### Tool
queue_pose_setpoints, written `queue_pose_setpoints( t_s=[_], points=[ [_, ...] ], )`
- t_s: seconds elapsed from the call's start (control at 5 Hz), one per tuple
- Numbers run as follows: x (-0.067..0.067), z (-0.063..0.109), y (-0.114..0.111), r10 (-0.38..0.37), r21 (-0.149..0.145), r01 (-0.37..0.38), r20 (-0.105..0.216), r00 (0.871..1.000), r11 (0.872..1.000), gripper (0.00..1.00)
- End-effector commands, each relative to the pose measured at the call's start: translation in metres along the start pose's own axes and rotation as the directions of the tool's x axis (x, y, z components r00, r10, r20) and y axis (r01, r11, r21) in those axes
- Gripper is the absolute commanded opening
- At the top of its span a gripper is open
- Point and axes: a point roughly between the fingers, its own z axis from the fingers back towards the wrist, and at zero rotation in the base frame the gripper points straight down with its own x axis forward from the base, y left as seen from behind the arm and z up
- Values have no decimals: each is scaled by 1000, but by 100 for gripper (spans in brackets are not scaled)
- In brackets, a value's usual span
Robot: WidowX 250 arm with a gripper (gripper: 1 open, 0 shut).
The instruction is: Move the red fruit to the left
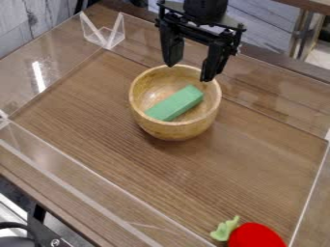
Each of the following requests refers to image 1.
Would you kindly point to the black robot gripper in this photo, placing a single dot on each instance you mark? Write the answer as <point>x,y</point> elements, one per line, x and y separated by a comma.
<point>200,20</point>

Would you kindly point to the red plush strawberry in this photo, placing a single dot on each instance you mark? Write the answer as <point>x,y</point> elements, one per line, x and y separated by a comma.
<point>246,235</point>

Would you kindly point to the wooden bowl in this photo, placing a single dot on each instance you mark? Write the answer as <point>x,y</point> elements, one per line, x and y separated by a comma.
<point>153,86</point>

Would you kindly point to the green rectangular block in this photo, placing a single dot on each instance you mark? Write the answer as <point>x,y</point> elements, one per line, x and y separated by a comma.
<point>177,104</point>

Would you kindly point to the metal table leg background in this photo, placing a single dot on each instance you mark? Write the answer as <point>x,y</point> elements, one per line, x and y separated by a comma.
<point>305,34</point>

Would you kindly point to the black table clamp stand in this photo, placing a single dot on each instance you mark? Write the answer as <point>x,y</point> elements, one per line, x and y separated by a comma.
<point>47,237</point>

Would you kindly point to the clear acrylic corner bracket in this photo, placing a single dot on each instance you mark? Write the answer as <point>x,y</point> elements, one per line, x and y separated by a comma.
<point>105,37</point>

